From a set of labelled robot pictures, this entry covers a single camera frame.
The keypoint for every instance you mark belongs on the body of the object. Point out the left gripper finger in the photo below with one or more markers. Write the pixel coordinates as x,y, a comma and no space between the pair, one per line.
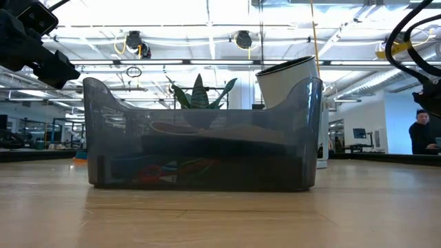
60,70

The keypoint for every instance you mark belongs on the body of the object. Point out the transparent grey plastic bin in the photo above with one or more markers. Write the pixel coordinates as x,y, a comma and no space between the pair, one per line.
299,137

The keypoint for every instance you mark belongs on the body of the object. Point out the person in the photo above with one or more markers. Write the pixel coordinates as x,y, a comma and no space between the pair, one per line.
420,136

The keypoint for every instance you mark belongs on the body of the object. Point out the computer monitor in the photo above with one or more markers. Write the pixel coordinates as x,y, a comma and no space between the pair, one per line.
359,133

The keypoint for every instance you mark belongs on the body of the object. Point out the green succulent in white pot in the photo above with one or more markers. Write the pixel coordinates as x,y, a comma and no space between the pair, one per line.
200,93

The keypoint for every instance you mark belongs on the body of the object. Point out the white cup with black rim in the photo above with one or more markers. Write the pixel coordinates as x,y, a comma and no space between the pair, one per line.
286,82

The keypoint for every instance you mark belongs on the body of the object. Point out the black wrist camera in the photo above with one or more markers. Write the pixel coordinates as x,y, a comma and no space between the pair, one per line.
38,19

